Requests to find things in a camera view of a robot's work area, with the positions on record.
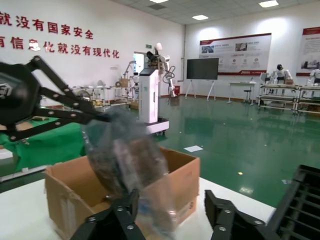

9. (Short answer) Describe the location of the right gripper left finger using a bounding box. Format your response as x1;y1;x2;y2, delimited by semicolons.
71;188;147;240

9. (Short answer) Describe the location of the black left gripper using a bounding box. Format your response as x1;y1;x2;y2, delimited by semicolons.
0;55;111;142

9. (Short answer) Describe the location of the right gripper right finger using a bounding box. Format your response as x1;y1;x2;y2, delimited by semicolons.
204;189;281;240

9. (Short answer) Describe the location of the grey antistatic bag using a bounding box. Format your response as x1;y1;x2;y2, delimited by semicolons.
81;107;181;234

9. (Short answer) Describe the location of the brown cardboard box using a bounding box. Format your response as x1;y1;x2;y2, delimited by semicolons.
44;146;201;240

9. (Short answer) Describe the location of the black slotted plastic container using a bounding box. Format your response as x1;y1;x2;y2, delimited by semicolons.
264;164;320;240

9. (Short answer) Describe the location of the table with green cloth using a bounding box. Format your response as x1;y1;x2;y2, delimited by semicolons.
0;121;86;176

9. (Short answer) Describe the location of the cluttered metal rack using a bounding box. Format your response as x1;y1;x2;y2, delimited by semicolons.
72;79;137;112

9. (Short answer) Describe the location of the white paper sheet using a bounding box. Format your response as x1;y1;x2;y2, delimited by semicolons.
184;145;204;153

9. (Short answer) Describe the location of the white mobile robot cabinet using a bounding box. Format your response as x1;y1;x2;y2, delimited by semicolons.
138;42;171;137

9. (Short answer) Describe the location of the white desk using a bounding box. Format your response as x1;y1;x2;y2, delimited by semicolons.
227;81;258;105

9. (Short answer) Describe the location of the black screen on white stand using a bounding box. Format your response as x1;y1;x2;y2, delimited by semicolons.
186;57;220;101

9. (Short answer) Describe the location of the white humanoid robot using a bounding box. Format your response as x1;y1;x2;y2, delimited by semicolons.
264;63;293;85
308;68;320;87

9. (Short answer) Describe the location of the red white info poster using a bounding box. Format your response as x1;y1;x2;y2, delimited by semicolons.
296;26;320;77
199;32;272;76

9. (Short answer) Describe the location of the grey wall pipe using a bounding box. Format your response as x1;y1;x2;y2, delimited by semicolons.
181;23;187;82

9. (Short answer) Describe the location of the metal frame workbench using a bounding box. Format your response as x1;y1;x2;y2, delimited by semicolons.
297;84;320;116
257;83;301;115

